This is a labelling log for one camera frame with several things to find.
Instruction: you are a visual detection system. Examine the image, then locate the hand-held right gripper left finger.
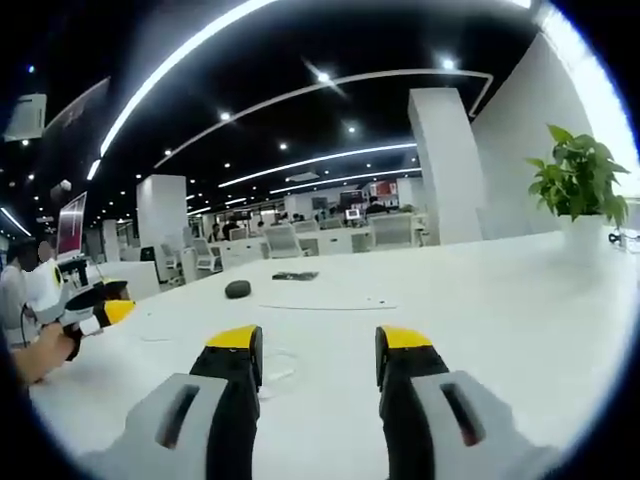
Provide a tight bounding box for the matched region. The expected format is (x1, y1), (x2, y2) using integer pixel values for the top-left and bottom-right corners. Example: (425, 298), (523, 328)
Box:
(79, 324), (265, 480)

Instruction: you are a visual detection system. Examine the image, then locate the long curved ceiling light strip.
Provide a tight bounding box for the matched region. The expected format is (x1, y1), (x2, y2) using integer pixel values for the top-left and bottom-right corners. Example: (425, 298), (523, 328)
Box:
(98, 0), (281, 159)

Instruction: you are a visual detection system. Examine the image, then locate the hanging white ceiling sign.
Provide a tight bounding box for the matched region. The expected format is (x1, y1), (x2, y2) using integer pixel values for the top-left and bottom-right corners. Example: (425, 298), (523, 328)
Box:
(3, 91), (49, 142)

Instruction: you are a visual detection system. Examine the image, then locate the pink display screen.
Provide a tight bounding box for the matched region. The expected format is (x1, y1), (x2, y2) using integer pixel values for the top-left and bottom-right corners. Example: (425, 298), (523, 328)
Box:
(55, 191), (89, 257)

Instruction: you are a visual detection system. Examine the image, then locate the white desktop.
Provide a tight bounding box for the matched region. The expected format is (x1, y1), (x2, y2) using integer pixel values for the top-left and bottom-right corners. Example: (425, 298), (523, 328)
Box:
(24, 227), (637, 480)

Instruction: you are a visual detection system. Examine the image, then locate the person's left hand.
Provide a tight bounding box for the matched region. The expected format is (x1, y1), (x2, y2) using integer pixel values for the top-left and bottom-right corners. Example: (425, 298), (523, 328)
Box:
(10, 319), (76, 387)

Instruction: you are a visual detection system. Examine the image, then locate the white mesh office chair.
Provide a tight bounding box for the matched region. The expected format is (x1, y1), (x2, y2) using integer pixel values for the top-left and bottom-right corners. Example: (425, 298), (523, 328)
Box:
(371, 214), (417, 247)
(263, 224), (310, 259)
(191, 236), (224, 274)

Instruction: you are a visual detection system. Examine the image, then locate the green potted plant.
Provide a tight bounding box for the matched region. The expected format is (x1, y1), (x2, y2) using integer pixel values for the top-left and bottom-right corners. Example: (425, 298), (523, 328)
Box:
(524, 124), (632, 269)

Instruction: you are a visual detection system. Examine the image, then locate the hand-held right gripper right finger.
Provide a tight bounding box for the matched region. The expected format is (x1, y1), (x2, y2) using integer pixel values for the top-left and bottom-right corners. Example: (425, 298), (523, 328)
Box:
(374, 324), (562, 480)

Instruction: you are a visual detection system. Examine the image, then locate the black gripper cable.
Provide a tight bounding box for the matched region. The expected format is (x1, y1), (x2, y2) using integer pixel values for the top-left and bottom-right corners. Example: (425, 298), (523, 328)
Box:
(18, 304), (37, 347)

